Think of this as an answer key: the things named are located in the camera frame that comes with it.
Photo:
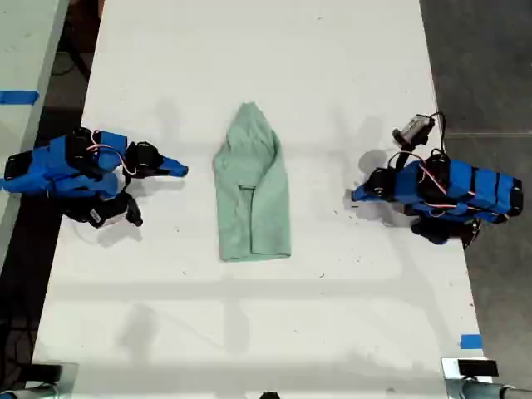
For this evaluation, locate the black camera stalk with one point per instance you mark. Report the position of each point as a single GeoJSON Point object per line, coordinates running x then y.
{"type": "Point", "coordinates": [400, 158]}

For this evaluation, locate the white side table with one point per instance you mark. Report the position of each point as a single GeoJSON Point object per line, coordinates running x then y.
{"type": "Point", "coordinates": [25, 62]}

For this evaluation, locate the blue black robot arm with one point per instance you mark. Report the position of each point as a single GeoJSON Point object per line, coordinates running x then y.
{"type": "Point", "coordinates": [62, 166]}
{"type": "Point", "coordinates": [478, 187]}

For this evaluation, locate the long blue tape strip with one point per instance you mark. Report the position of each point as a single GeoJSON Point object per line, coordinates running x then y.
{"type": "Point", "coordinates": [18, 97]}

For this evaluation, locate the small black box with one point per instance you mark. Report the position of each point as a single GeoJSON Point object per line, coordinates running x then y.
{"type": "Point", "coordinates": [477, 367]}

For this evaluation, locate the grey pipe fitting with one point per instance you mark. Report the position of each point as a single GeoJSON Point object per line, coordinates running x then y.
{"type": "Point", "coordinates": [494, 390]}

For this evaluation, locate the pale green T-shirt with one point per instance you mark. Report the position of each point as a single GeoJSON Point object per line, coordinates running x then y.
{"type": "Point", "coordinates": [253, 187]}

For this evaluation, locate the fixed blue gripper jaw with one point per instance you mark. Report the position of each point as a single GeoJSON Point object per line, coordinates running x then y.
{"type": "Point", "coordinates": [172, 173]}
{"type": "Point", "coordinates": [374, 199]}

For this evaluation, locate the grey metal clamp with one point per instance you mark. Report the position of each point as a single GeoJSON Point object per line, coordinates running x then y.
{"type": "Point", "coordinates": [45, 378]}

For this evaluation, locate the black camera box white label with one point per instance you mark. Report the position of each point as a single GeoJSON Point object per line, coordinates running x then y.
{"type": "Point", "coordinates": [99, 216]}

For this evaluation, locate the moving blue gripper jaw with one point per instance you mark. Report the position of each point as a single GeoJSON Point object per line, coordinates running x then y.
{"type": "Point", "coordinates": [361, 191]}
{"type": "Point", "coordinates": [174, 164]}

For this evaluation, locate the short blue tape strip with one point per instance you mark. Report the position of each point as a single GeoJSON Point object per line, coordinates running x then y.
{"type": "Point", "coordinates": [471, 341]}

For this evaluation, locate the grey camera box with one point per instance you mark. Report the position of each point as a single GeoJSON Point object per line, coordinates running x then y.
{"type": "Point", "coordinates": [413, 129]}

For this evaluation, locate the white metal bracket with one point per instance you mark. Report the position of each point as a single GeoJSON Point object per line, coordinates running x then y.
{"type": "Point", "coordinates": [449, 370]}

